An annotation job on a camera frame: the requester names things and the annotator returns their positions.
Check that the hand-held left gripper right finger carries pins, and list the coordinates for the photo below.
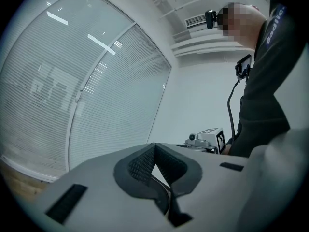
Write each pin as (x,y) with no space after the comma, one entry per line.
(212,190)

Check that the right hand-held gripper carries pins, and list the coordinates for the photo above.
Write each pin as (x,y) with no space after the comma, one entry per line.
(205,139)

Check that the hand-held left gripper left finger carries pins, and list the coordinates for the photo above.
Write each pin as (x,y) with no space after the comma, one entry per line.
(96,190)

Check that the black chest-mounted device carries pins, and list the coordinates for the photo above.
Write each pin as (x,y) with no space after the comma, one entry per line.
(243,66)

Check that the person's dark jacket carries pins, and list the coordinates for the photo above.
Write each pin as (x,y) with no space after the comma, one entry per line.
(268,81)

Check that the narrow window with white blinds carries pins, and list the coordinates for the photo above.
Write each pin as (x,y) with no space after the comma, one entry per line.
(120,100)

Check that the wide window with white blinds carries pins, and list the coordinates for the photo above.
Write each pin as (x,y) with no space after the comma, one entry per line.
(43,86)

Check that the white air vent grille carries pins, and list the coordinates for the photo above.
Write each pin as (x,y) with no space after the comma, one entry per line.
(195,20)

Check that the person's head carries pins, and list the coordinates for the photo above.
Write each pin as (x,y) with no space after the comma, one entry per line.
(241,23)

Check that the black head-worn camera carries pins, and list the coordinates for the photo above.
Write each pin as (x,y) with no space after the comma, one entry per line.
(210,18)

